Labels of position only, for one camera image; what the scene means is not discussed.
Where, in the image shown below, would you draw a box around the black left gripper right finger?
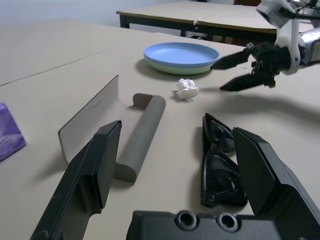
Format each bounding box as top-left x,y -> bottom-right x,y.
232,126 -> 320,240

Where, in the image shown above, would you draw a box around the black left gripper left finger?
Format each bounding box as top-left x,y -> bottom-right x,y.
29,119 -> 123,240

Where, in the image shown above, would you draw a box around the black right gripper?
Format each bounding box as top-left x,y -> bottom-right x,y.
211,41 -> 292,92

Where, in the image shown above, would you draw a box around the black sunglasses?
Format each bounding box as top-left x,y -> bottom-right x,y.
200,112 -> 248,208

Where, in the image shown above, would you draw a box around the white paper ball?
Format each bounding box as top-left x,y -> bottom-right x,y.
174,78 -> 200,103

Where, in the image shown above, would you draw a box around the blue plate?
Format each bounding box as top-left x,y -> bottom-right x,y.
143,41 -> 221,69

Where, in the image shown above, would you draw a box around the grey glasses case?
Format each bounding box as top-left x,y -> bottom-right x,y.
57,74 -> 167,183

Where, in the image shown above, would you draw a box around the beige side table black legs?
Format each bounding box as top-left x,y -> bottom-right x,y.
116,0 -> 320,47

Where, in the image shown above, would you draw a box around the purple tissue box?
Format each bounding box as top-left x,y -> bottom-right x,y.
0,101 -> 27,162

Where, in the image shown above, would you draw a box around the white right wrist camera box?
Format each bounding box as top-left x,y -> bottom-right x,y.
255,0 -> 301,76

